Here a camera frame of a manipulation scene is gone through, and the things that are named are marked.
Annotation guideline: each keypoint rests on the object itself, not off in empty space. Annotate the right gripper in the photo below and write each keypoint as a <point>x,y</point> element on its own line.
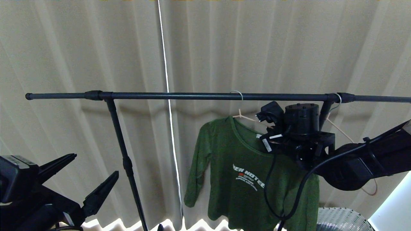
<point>279,144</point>

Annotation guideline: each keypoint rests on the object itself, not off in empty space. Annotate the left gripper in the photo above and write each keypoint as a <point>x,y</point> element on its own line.
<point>38,211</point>

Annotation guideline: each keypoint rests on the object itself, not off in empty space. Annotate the green printed shirt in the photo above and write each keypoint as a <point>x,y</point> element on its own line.
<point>231,192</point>

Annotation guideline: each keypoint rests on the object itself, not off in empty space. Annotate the white laundry basket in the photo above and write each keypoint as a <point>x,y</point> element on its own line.
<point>340,219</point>

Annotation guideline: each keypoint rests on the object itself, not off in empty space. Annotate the black clothes rack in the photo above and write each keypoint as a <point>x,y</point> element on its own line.
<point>160,96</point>

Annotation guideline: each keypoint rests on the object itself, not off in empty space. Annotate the beige curtain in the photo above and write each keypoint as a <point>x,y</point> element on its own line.
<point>224,41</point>

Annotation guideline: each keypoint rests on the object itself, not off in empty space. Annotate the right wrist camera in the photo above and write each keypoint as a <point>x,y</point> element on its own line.
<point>271,114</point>

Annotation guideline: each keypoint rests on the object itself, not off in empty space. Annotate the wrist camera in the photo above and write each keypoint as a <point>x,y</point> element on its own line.
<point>14,176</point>
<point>271,114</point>

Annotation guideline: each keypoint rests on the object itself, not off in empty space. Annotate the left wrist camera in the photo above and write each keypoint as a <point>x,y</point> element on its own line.
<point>14,176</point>

